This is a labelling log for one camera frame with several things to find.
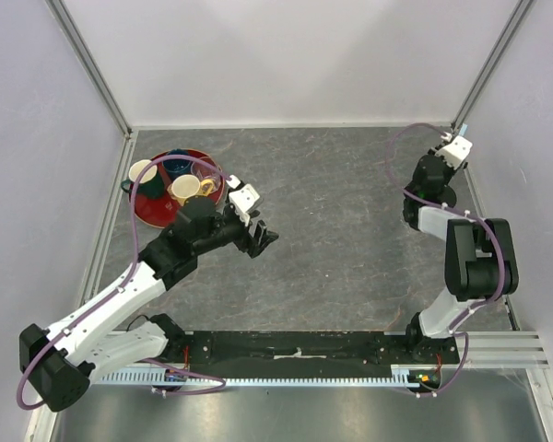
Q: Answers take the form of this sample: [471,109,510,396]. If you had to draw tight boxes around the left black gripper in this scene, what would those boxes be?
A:
[194,205,278,258]

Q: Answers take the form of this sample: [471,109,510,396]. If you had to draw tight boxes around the black phone stand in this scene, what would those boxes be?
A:
[436,185,457,207]

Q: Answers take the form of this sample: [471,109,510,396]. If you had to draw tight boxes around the black phone blue case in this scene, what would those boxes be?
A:
[459,123,468,137]

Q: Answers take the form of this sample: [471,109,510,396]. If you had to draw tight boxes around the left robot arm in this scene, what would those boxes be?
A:
[16,196,279,412]

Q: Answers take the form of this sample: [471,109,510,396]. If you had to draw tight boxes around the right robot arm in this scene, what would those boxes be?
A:
[403,135,519,363]

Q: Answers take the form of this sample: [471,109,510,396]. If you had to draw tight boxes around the clear glass cup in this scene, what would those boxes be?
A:
[191,157,222,192]

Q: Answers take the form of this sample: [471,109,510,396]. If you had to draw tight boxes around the yellow mug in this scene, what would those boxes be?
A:
[167,174,215,206]

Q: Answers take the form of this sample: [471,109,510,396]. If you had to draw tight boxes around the red round tray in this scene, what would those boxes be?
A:
[134,149,226,228]

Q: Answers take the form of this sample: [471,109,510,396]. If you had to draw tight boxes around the blue cup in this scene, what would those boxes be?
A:
[162,149,193,180]

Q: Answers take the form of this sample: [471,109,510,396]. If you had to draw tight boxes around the dark green mug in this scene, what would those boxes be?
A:
[120,159,165,200]

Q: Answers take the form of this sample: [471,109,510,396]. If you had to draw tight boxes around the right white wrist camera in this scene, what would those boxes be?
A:
[435,132,473,170]

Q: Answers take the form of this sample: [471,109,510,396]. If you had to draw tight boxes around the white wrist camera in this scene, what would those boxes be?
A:
[226,175,262,227]
[435,132,473,170]

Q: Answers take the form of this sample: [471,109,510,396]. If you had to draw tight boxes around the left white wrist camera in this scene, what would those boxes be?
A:
[226,175,262,227]

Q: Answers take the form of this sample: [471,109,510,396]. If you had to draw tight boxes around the right aluminium frame post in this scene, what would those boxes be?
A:
[451,0,535,131]

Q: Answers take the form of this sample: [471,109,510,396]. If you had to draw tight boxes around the aluminium frame post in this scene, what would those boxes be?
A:
[45,0,133,138]
[451,0,535,131]

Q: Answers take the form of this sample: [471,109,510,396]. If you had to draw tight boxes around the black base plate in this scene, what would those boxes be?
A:
[159,331,460,379]

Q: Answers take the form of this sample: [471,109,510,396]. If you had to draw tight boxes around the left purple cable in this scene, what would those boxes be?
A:
[17,157,239,411]

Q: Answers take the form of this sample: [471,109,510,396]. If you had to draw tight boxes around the slotted cable duct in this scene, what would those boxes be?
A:
[97,365,441,389]

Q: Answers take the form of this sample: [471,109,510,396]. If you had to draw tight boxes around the left aluminium frame post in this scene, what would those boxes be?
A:
[45,0,133,138]

